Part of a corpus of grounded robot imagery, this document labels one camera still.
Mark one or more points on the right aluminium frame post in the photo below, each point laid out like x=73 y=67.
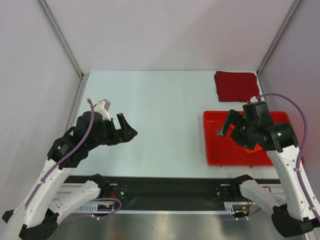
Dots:
x=281 y=30

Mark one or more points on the left aluminium frame post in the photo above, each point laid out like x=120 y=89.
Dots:
x=52 y=22

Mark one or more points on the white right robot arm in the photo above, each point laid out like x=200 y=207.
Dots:
x=299 y=211

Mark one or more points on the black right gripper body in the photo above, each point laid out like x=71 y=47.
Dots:
x=236 y=128

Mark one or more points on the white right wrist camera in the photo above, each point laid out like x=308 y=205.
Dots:
x=254 y=99

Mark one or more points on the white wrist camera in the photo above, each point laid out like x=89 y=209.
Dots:
x=102 y=108
x=254 y=99

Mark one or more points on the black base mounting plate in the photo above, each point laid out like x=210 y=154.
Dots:
x=174 y=194

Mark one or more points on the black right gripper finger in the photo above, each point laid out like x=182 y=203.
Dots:
x=226 y=125
x=234 y=117

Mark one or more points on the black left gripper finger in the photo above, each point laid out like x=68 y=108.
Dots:
x=128 y=133
x=122 y=121

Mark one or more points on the red plastic tray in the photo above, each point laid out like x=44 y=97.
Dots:
x=223 y=151

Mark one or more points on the folded dark red t shirt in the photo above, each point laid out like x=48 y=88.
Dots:
x=236 y=86

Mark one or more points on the orange t shirt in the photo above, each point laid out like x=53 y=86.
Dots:
x=254 y=150

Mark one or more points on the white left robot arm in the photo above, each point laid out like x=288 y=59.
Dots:
x=39 y=214

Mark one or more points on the aluminium frame post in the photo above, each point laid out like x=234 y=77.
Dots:
x=281 y=30
x=52 y=22

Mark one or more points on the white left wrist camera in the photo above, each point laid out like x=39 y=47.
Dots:
x=102 y=108

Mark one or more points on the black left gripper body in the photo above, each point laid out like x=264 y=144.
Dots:
x=108 y=135

